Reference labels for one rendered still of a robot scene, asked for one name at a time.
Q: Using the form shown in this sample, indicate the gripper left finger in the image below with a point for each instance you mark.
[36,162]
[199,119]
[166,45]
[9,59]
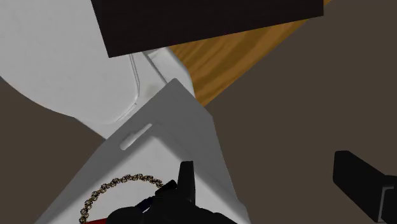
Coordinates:
[187,183]

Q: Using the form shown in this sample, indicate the white toilet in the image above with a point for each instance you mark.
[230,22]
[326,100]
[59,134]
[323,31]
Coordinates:
[62,56]

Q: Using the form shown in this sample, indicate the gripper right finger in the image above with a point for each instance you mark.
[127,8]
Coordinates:
[356,178]

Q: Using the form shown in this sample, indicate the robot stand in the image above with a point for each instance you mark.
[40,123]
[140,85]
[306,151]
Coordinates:
[198,21]

